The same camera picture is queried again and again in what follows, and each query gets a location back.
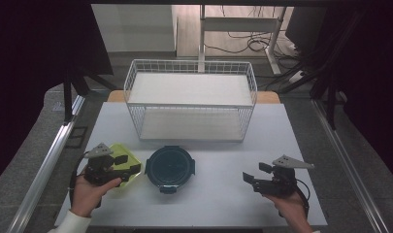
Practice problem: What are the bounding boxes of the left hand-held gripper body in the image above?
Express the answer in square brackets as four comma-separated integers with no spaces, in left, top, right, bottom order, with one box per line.
[83,142,131,187]

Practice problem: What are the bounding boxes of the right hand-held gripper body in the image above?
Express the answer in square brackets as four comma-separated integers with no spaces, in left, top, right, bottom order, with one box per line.
[252,153,315,198]

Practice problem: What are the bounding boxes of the yellow-green rectangular plastic container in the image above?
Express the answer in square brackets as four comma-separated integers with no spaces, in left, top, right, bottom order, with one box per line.
[108,142,144,192]

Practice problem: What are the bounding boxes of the round dark blue lidded container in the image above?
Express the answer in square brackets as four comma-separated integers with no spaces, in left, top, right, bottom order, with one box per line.
[144,145,197,195]

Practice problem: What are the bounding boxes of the white wire rack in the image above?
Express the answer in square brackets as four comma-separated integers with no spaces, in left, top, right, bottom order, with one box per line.
[123,58,259,144]

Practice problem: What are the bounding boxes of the person's right hand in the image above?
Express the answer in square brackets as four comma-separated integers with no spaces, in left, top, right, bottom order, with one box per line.
[264,190,312,231]

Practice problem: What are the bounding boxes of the person's left hand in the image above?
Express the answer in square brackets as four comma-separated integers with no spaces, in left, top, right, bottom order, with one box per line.
[69,174,123,218]

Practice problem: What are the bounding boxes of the wooden board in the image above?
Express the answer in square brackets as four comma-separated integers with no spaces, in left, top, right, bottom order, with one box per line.
[106,89,281,105]

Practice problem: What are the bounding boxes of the black stand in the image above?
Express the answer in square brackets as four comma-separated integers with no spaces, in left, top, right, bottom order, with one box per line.
[278,9,367,131]
[61,66,120,125]

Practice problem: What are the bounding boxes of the white power strip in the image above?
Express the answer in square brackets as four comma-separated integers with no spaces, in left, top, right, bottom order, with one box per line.
[287,69,306,85]

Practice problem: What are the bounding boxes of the dark curtain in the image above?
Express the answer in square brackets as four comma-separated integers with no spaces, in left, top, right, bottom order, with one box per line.
[0,0,115,190]
[284,0,393,185]

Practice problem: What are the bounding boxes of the white cabinet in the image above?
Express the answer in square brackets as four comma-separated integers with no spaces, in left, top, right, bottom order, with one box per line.
[90,4,179,53]

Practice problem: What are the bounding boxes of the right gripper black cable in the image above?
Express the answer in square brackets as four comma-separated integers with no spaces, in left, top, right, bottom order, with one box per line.
[278,178,312,218]

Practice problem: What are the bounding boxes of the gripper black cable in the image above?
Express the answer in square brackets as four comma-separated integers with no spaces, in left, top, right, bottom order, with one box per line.
[278,178,312,218]
[68,150,103,210]

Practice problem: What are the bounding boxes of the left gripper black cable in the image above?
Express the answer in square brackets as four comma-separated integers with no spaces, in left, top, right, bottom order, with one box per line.
[68,150,103,210]

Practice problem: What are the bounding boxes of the aluminium rail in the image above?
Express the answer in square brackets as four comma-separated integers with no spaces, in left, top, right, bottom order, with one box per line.
[5,94,87,233]
[310,96,391,233]

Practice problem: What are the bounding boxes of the black floor cables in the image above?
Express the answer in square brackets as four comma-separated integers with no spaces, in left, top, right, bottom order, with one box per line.
[203,5,302,61]

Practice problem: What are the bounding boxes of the white metal desk frame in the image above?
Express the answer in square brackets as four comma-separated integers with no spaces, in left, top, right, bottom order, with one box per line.
[197,4,287,76]

